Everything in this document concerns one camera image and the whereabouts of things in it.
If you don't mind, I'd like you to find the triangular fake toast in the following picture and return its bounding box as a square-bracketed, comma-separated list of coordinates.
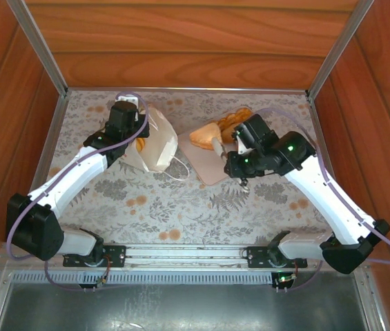
[188, 122, 224, 152]

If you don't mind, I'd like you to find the braided orange fake bread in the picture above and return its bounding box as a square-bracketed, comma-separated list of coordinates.
[215, 107, 253, 144]

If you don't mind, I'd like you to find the white printed paper bag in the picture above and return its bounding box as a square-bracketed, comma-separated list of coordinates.
[121, 105, 191, 183]

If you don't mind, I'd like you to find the beige square tray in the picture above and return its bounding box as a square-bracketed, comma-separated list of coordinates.
[177, 106, 278, 186]

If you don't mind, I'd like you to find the floral patterned tablecloth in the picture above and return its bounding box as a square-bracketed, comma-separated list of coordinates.
[14, 90, 354, 245]

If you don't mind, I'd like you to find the small board with green light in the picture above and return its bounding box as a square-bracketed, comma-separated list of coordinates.
[272, 271, 299, 293]

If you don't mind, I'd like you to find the shiny metal sheet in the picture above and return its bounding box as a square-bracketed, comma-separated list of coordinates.
[0, 282, 368, 331]

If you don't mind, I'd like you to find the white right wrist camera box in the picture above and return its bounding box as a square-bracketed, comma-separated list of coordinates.
[235, 134, 248, 155]

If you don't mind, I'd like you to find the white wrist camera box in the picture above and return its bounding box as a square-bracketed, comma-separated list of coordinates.
[115, 95, 139, 108]
[235, 134, 248, 155]

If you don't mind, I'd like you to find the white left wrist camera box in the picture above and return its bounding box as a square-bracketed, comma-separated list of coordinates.
[115, 95, 139, 108]

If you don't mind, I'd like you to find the aluminium side rail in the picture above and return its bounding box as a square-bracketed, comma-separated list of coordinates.
[307, 96, 337, 189]
[12, 94, 68, 242]

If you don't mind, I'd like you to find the aluminium back rail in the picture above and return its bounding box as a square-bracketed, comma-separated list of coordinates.
[66, 86, 309, 94]

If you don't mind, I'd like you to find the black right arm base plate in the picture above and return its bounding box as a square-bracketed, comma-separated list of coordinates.
[242, 245, 309, 269]

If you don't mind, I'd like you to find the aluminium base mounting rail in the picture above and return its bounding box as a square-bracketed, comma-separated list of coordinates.
[0, 241, 369, 273]

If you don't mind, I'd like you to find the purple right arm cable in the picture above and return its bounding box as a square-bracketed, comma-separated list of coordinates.
[256, 107, 390, 293]

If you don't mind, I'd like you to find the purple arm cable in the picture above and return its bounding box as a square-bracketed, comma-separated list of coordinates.
[6, 91, 153, 293]
[256, 107, 390, 293]

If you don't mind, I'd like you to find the aluminium frame post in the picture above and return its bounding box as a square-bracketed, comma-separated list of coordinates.
[305, 0, 377, 99]
[6, 0, 69, 98]

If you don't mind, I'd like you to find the grey slotted cable duct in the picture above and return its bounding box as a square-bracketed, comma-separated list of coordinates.
[10, 270, 275, 286]

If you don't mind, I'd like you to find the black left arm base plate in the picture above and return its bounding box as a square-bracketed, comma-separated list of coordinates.
[62, 245, 127, 269]

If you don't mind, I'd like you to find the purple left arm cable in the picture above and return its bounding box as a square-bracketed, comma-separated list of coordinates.
[6, 91, 153, 293]

